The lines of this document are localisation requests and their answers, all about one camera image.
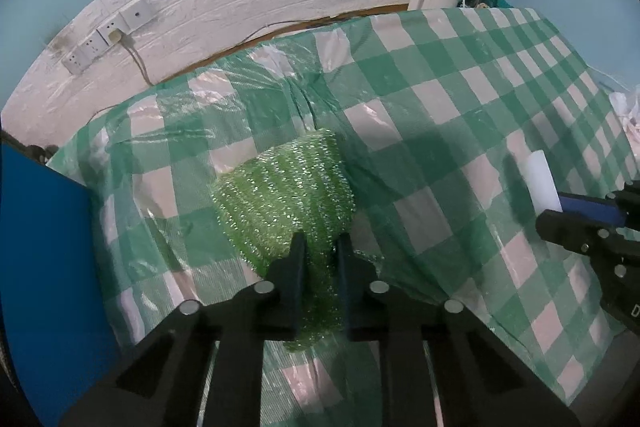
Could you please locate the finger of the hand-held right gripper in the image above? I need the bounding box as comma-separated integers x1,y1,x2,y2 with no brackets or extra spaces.
535,211,640,281
557,180,640,236

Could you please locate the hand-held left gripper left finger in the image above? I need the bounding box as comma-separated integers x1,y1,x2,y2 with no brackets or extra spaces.
57,232,307,427

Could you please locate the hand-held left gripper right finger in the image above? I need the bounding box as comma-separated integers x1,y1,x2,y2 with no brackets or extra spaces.
334,232,583,427

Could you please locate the white foam stick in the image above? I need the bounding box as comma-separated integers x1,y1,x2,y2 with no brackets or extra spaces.
525,151,563,212

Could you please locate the green bubble wrap sheet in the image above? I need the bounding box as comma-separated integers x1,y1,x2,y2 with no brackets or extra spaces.
209,129,381,353

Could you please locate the cardboard box with blue flaps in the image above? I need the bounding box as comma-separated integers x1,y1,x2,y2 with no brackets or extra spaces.
0,142,126,427

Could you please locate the crumpled white plastic bag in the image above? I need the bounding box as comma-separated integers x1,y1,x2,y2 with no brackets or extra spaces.
607,89,640,134

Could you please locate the green checked plastic tablecloth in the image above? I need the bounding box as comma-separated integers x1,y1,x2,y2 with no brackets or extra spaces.
45,7,640,427

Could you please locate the thin dark cable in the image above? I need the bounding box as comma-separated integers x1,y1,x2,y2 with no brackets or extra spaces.
245,13,332,44

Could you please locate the white plug with cable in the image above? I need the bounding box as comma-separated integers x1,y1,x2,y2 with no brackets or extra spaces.
109,29,152,86

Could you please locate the white wall socket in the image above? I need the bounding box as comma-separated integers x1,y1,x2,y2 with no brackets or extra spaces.
120,0,155,30
77,34,108,62
61,49,93,75
96,19,132,48

